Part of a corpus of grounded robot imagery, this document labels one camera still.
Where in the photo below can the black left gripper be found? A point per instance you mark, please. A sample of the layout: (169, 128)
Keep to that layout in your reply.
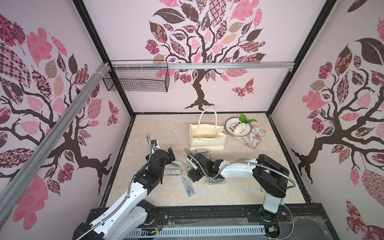
(169, 159)

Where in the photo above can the cream canvas tote bag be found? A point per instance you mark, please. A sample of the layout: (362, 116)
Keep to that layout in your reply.
(206, 136)

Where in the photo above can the blue compass set case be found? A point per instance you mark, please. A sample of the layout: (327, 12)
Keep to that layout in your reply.
(188, 186)

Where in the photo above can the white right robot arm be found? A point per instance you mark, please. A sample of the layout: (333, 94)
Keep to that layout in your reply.
(272, 176)

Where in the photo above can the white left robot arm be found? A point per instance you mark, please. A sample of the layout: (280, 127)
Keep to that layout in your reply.
(131, 209)

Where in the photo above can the green compass set case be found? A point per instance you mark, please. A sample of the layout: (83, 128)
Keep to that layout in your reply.
(214, 181)

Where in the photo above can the white round plate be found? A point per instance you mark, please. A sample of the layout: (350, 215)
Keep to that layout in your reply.
(231, 124)

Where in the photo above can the white toy radish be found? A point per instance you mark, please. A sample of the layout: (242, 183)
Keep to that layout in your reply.
(244, 127)

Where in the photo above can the floral rectangular tray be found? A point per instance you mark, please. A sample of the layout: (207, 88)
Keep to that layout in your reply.
(252, 140)

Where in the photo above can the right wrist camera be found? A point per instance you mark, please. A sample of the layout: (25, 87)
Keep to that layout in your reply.
(190, 165)

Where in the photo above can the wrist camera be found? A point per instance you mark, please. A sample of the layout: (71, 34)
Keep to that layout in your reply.
(190, 165)
(154, 145)

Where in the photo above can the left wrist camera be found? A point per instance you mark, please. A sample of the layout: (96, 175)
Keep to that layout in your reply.
(154, 145)

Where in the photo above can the white cable duct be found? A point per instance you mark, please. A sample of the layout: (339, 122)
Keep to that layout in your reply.
(206, 231)

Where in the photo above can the black wire basket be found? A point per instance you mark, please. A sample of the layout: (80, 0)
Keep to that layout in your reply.
(138, 76)

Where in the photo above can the silver rail back wall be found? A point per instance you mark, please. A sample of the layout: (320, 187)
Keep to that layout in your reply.
(206, 66)

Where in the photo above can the silver rail wall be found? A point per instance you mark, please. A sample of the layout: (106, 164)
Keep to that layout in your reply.
(206, 66)
(27, 172)

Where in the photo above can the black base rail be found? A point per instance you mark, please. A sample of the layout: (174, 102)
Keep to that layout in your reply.
(292, 222)

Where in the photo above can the silver rail left wall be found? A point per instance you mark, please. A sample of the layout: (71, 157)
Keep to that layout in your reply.
(27, 172)

